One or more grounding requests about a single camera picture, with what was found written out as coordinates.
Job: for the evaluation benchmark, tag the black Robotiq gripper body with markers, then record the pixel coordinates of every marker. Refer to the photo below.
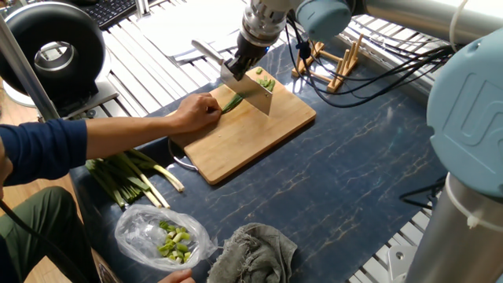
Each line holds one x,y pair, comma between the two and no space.
251,47

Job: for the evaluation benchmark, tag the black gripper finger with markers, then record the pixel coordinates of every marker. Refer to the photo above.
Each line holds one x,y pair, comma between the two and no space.
253,61
236,68

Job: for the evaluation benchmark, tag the steel cleaver knife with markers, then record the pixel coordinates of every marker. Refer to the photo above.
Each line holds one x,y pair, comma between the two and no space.
255,94

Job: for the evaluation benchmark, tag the long green scallion leaves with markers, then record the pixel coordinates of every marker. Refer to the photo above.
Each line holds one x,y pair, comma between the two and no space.
232,103

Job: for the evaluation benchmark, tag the clear plastic bag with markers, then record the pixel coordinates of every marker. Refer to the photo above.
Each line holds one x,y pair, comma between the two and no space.
137,236

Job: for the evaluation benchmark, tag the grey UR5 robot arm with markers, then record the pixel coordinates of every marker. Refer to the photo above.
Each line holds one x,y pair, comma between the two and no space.
467,118

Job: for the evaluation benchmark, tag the person's left forearm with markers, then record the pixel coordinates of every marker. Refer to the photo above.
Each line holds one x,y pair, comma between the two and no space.
129,135

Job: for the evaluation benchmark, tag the person's left hand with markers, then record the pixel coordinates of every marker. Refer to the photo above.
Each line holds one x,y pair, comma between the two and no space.
194,112

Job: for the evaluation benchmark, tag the person's right hand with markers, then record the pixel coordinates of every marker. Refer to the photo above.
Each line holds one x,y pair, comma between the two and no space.
177,277

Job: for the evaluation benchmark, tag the chopped scallion pieces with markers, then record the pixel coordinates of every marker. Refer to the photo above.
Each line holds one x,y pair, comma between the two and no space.
177,247
267,82

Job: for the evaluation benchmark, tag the white paper sheets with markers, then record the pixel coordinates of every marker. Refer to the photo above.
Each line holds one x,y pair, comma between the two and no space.
188,27

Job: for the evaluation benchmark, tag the wooden cutting board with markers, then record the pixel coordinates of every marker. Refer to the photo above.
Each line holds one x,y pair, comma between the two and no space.
243,137

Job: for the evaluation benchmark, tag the wooden peg rack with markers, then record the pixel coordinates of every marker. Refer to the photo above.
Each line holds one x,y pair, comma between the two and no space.
342,70

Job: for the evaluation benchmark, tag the scallion stalk with white end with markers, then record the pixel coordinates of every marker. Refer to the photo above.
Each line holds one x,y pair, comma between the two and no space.
157,195
151,196
169,177

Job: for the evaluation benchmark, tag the black computer keyboard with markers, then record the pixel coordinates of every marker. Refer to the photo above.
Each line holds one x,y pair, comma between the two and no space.
110,12

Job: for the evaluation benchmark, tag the grey-green cloth rag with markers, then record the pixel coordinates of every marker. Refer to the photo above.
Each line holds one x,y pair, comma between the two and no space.
255,255

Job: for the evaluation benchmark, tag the dark blue shirt sleeve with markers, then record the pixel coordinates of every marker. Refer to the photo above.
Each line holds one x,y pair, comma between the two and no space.
39,151

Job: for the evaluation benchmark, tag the green trousers leg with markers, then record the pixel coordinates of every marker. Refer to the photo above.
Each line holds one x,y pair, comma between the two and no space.
39,236

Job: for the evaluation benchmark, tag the aluminium frame post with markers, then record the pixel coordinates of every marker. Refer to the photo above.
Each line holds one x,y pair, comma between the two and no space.
25,74

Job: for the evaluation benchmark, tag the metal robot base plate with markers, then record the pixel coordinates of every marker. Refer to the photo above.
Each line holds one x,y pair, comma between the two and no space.
401,261

